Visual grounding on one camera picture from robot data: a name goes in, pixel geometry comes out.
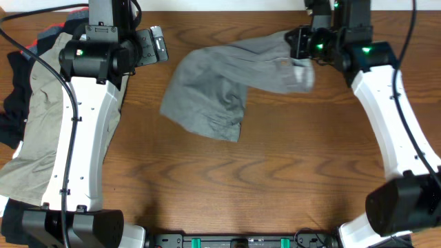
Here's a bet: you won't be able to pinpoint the grey shorts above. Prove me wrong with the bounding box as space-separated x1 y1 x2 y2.
160 32 315 142

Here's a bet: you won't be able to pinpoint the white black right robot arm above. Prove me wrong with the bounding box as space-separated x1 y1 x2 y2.
285 0 440 247

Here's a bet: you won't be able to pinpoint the khaki shorts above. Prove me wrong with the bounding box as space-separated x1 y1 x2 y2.
0 32 130 207

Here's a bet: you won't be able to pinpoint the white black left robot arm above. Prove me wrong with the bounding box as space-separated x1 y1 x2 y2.
22 1 168 247

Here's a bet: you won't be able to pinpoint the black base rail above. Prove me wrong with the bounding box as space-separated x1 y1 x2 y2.
145 231 340 248

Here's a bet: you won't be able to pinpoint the black garment with red trim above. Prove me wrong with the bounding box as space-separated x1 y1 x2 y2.
1 8 89 149

